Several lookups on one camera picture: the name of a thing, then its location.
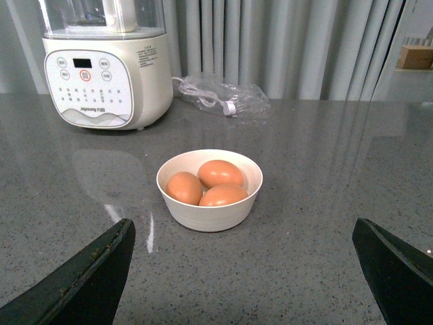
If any clear plastic bag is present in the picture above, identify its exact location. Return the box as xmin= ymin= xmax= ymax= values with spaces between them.
xmin=172 ymin=72 xmax=272 ymax=120

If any white power cable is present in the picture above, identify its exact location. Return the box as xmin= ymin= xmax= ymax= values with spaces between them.
xmin=171 ymin=76 xmax=237 ymax=118

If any brown cardboard box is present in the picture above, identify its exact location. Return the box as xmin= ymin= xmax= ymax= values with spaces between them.
xmin=396 ymin=45 xmax=432 ymax=70

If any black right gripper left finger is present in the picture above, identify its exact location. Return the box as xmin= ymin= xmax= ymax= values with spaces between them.
xmin=1 ymin=219 xmax=135 ymax=324

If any cream soy milk maker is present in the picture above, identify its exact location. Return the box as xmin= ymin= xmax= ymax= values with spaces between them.
xmin=39 ymin=1 xmax=173 ymax=130

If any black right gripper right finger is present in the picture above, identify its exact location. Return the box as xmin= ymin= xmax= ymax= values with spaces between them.
xmin=352 ymin=218 xmax=432 ymax=324

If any brown egg in bowl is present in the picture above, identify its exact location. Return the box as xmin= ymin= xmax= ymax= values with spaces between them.
xmin=199 ymin=183 xmax=248 ymax=207
xmin=198 ymin=160 xmax=244 ymax=189
xmin=165 ymin=171 xmax=203 ymax=205

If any grey pleated curtain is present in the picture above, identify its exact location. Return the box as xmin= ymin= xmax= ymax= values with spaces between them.
xmin=0 ymin=0 xmax=417 ymax=102

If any white round bowl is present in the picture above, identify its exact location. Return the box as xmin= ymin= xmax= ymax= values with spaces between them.
xmin=156 ymin=149 xmax=263 ymax=232

